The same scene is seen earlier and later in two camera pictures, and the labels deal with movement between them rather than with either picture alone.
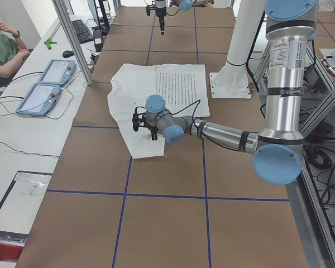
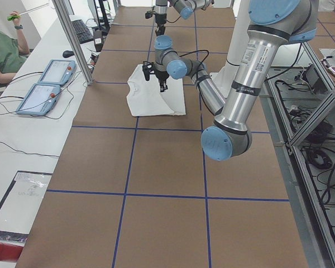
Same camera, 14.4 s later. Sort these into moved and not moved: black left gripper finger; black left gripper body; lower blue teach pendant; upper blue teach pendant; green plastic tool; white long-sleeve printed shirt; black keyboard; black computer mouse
Moved: green plastic tool; black left gripper finger; white long-sleeve printed shirt; black left gripper body
Not moved: upper blue teach pendant; black keyboard; black computer mouse; lower blue teach pendant
